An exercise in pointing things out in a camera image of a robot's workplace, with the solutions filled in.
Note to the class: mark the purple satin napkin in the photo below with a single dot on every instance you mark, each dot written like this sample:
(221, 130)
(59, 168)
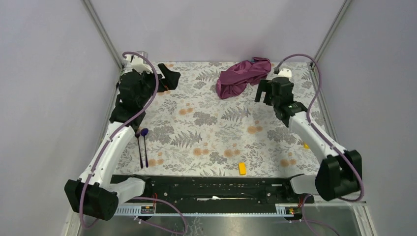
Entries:
(233, 81)

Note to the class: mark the floral tablecloth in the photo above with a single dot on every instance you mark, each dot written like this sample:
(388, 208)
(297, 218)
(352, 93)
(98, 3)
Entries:
(192, 132)

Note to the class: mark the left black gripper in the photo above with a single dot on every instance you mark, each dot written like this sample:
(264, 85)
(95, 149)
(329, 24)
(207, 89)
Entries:
(170, 80)

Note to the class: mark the yellow block near front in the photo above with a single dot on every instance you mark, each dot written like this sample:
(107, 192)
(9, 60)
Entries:
(241, 169)

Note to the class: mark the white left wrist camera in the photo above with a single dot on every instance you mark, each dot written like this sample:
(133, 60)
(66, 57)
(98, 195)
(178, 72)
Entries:
(137, 63)

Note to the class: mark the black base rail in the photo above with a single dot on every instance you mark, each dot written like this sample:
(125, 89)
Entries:
(223, 195)

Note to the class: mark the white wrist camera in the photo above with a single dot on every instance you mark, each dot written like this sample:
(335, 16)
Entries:
(137, 63)
(284, 72)

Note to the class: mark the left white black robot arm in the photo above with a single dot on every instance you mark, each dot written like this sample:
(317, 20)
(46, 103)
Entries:
(93, 194)

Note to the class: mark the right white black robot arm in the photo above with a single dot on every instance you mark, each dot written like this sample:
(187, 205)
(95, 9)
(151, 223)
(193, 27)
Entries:
(339, 172)

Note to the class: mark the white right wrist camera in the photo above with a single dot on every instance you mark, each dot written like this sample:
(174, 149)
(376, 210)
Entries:
(284, 72)

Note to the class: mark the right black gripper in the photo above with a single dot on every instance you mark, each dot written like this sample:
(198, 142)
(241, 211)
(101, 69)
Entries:
(264, 85)

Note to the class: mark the dark purple fork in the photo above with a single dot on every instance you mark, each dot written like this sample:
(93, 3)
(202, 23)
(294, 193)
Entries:
(137, 135)

